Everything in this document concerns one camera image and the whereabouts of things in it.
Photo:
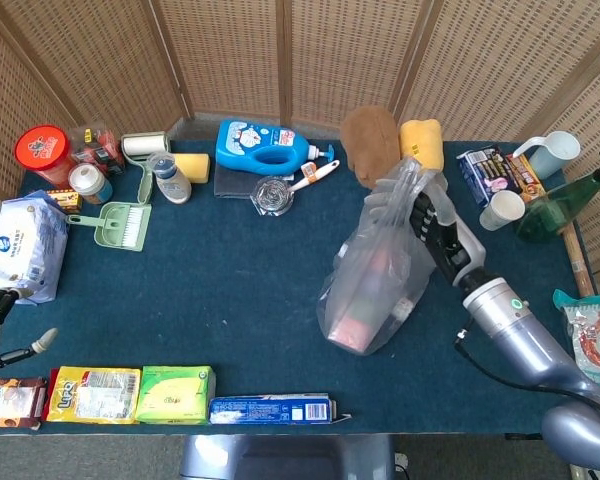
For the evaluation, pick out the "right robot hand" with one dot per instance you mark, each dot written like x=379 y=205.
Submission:
x=460 y=250

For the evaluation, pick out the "clear plastic bag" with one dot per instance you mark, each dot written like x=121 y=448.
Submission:
x=375 y=240

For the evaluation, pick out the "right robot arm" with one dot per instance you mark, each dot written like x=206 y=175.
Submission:
x=520 y=330

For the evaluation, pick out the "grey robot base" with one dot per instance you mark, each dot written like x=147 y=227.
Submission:
x=285 y=457

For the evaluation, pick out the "white flour bag blue print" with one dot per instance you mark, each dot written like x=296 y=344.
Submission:
x=27 y=245

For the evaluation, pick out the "teal snack bag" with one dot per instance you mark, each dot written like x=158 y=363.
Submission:
x=597 y=340

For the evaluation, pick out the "white paper cup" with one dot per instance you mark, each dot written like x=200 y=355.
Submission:
x=502 y=210

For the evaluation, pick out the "brown cookie box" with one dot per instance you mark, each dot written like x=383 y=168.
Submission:
x=10 y=402

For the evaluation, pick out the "dark blue snack packet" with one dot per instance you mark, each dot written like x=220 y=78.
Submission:
x=485 y=172

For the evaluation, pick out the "red yellow snack packet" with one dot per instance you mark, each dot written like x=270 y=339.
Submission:
x=527 y=177

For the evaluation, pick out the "green spray bottle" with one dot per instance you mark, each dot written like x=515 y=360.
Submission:
x=555 y=210

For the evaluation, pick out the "yellow sponge block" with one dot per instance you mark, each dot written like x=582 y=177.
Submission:
x=192 y=167
x=422 y=142

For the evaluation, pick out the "wooden stick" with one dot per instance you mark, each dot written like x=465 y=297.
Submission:
x=579 y=260

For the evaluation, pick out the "yellow Lipo biscuit packet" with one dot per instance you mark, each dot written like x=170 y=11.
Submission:
x=95 y=395

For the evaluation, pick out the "pale blue plastic jug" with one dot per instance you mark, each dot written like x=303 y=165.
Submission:
x=552 y=155

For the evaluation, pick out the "brown plush toy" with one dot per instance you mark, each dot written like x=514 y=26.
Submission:
x=370 y=142

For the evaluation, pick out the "small yellow red box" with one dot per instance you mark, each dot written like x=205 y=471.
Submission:
x=65 y=201

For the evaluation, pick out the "green mini dustpan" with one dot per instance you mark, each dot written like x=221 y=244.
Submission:
x=107 y=227

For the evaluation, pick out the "white brush orange label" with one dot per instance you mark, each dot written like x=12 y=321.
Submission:
x=312 y=175

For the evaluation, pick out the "white bristle mini brush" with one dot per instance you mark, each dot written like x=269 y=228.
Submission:
x=132 y=227

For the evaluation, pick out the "small jar white lid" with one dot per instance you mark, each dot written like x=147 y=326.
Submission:
x=90 y=184

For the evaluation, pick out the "packed steel wool scrubber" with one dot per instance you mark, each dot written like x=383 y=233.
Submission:
x=272 y=196

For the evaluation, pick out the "green tissue pack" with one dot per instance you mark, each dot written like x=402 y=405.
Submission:
x=175 y=395

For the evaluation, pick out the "red lid plastic jar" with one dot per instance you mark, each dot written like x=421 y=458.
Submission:
x=42 y=150

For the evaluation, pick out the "red black snack packet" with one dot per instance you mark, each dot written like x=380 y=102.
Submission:
x=97 y=147

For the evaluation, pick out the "blue detergent pump bottle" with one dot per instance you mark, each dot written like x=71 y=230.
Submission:
x=260 y=147

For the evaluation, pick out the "blue felt table cover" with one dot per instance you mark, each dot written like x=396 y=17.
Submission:
x=230 y=280

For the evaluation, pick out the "grey cleaning cloth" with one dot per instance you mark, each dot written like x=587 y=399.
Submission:
x=232 y=182

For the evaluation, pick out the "clear bottle blue cap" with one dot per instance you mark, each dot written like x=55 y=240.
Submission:
x=172 y=180

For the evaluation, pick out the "blue toothpaste box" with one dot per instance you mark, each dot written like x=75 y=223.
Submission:
x=270 y=409

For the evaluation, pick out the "wicker folding screen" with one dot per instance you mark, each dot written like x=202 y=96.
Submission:
x=230 y=50

